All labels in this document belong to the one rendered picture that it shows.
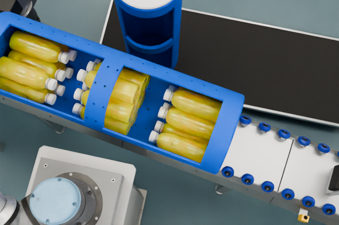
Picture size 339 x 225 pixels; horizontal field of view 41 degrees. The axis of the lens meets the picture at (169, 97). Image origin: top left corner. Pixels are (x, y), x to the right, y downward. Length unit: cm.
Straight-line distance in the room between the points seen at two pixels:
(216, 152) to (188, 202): 121
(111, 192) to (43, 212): 28
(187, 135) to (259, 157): 30
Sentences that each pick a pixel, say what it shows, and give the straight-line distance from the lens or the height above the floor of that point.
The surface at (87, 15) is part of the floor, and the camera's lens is 292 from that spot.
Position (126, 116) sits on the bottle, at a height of 114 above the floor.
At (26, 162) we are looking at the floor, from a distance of 274.
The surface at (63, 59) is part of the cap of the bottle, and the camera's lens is 162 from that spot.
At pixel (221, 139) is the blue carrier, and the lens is 141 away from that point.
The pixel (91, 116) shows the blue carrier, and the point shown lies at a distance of 149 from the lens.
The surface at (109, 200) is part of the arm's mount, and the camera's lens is 140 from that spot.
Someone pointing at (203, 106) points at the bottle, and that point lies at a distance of 152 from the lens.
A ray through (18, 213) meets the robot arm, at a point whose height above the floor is 144.
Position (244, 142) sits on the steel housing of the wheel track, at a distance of 173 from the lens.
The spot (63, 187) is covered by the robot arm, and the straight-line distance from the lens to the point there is 120.
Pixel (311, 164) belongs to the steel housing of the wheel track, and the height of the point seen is 93.
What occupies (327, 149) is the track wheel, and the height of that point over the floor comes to 98.
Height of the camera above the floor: 261
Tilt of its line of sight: 75 degrees down
